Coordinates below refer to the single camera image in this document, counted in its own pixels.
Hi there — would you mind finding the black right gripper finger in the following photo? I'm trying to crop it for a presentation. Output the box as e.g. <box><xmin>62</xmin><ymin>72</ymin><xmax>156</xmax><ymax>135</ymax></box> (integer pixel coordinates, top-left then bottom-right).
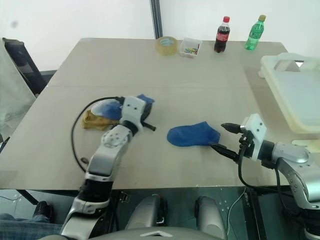
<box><xmin>220</xmin><ymin>122</ymin><xmax>241</xmax><ymax>134</ymax></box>
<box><xmin>208</xmin><ymin>141</ymin><xmax>240</xmax><ymax>164</ymax></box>

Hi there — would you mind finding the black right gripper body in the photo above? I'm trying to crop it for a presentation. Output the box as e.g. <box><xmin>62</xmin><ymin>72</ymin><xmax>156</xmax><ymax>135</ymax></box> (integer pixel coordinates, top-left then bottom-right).
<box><xmin>237</xmin><ymin>124</ymin><xmax>256</xmax><ymax>159</ymax></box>

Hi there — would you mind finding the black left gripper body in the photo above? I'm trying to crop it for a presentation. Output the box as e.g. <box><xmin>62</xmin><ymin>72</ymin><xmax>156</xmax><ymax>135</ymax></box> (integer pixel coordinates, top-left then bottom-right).
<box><xmin>141</xmin><ymin>102</ymin><xmax>154</xmax><ymax>122</ymax></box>

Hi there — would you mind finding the dark blue sock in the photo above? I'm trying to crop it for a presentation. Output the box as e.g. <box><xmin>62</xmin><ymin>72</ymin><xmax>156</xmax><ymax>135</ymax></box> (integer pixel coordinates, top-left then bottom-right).
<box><xmin>136</xmin><ymin>93</ymin><xmax>155</xmax><ymax>106</ymax></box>

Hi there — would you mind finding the blue ankle sock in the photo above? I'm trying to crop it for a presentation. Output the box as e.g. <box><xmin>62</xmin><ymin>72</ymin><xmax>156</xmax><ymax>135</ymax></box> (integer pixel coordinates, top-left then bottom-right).
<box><xmin>166</xmin><ymin>121</ymin><xmax>221</xmax><ymax>148</ymax></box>

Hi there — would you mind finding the light blue white sock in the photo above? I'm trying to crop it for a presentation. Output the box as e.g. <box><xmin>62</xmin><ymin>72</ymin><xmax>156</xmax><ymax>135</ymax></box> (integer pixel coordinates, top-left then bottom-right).
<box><xmin>90</xmin><ymin>99</ymin><xmax>124</xmax><ymax>121</ymax></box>

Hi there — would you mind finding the mustard yellow sock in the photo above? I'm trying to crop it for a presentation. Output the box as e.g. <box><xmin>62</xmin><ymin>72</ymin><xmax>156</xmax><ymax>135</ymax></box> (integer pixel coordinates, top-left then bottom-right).
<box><xmin>80</xmin><ymin>109</ymin><xmax>121</xmax><ymax>131</ymax></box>

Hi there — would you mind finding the translucent white plastic basket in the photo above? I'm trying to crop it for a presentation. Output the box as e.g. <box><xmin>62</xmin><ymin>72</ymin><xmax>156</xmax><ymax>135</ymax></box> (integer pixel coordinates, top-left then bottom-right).
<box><xmin>257</xmin><ymin>52</ymin><xmax>320</xmax><ymax>134</ymax></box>

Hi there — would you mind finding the clear packing tape roll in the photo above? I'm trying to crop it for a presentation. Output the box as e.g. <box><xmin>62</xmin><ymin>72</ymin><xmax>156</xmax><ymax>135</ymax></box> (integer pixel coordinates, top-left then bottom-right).
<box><xmin>155</xmin><ymin>36</ymin><xmax>178</xmax><ymax>56</ymax></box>

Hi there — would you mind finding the silver right robot leg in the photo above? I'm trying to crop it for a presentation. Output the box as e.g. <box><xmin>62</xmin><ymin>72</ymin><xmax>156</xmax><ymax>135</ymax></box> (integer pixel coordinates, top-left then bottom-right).
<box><xmin>194</xmin><ymin>196</ymin><xmax>227</xmax><ymax>240</ymax></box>

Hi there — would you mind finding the silver robot leg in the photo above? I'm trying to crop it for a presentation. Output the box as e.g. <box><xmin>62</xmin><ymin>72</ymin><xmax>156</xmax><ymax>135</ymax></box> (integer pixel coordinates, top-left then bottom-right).
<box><xmin>194</xmin><ymin>196</ymin><xmax>227</xmax><ymax>240</ymax></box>
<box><xmin>124</xmin><ymin>194</ymin><xmax>168</xmax><ymax>231</ymax></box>

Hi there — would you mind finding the clear box of coloured clips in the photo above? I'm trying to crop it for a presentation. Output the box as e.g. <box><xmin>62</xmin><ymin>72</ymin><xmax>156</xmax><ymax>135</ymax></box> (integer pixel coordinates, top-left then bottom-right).
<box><xmin>178</xmin><ymin>37</ymin><xmax>203</xmax><ymax>59</ymax></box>

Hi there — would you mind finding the silver left robot leg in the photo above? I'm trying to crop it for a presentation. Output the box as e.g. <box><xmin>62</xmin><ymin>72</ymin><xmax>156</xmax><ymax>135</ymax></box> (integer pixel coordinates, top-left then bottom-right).
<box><xmin>124</xmin><ymin>194</ymin><xmax>168</xmax><ymax>231</ymax></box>

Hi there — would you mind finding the cola bottle with red cap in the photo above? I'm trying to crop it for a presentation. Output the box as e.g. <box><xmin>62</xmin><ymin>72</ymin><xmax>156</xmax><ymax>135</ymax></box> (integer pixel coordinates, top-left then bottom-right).
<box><xmin>213</xmin><ymin>16</ymin><xmax>231</xmax><ymax>54</ymax></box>

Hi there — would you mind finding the green plastic bottle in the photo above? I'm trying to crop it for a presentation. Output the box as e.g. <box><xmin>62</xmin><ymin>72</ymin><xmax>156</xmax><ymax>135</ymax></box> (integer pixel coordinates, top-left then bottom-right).
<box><xmin>244</xmin><ymin>14</ymin><xmax>267</xmax><ymax>51</ymax></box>

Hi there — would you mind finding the grey robot torso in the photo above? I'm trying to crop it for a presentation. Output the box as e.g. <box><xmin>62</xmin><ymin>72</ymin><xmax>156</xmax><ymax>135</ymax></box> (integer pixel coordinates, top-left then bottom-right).
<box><xmin>87</xmin><ymin>226</ymin><xmax>226</xmax><ymax>240</ymax></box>

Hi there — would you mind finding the black mesh office chair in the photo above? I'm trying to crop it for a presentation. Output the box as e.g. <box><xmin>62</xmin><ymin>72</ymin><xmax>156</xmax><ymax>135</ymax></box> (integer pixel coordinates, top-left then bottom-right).
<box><xmin>1</xmin><ymin>37</ymin><xmax>48</xmax><ymax>99</ymax></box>

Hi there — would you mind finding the black shoe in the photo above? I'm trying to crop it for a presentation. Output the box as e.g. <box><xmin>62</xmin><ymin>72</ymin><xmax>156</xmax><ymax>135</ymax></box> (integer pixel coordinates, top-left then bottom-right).
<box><xmin>33</xmin><ymin>200</ymin><xmax>54</xmax><ymax>223</ymax></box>

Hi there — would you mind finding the blue jeans leg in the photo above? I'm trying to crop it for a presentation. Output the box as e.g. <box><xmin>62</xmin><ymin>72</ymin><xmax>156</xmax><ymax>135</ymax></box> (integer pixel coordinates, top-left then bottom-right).
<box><xmin>0</xmin><ymin>212</ymin><xmax>64</xmax><ymax>239</ymax></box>

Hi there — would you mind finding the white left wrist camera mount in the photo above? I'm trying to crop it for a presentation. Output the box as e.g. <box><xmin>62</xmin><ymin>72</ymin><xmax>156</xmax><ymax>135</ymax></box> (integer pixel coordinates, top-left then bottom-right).
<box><xmin>119</xmin><ymin>95</ymin><xmax>148</xmax><ymax>131</ymax></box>

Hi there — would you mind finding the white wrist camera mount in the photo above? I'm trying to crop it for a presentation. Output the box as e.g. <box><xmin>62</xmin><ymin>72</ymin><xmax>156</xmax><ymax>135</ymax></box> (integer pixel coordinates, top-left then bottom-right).
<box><xmin>241</xmin><ymin>113</ymin><xmax>268</xmax><ymax>161</ymax></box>
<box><xmin>119</xmin><ymin>95</ymin><xmax>148</xmax><ymax>131</ymax></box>

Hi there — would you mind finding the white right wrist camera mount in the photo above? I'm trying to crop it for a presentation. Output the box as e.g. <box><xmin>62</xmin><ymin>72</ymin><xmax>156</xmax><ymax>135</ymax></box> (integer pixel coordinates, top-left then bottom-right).
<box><xmin>241</xmin><ymin>113</ymin><xmax>268</xmax><ymax>161</ymax></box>

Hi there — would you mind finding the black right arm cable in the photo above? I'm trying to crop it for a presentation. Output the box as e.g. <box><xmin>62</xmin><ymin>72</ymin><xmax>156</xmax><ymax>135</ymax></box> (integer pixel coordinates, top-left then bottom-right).
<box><xmin>274</xmin><ymin>166</ymin><xmax>301</xmax><ymax>221</ymax></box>
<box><xmin>237</xmin><ymin>147</ymin><xmax>256</xmax><ymax>188</ymax></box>

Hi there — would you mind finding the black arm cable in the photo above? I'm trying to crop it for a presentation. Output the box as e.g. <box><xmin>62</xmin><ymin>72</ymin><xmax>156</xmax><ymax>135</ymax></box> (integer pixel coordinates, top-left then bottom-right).
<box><xmin>70</xmin><ymin>96</ymin><xmax>126</xmax><ymax>174</ymax></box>
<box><xmin>274</xmin><ymin>166</ymin><xmax>301</xmax><ymax>221</ymax></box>
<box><xmin>237</xmin><ymin>147</ymin><xmax>256</xmax><ymax>188</ymax></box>

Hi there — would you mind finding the thin white floor cable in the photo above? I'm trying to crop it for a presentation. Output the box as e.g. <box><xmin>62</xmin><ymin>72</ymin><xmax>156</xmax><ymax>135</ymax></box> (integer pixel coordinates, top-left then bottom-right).
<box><xmin>226</xmin><ymin>191</ymin><xmax>247</xmax><ymax>236</ymax></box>

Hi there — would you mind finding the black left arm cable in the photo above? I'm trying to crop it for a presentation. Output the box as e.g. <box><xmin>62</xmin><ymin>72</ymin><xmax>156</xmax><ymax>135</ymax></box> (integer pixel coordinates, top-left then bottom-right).
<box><xmin>70</xmin><ymin>96</ymin><xmax>126</xmax><ymax>174</ymax></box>

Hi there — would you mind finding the dark wall pillar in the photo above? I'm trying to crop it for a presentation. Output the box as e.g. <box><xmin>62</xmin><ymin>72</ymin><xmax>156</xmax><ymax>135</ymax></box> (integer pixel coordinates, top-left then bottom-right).
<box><xmin>149</xmin><ymin>0</ymin><xmax>164</xmax><ymax>40</ymax></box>

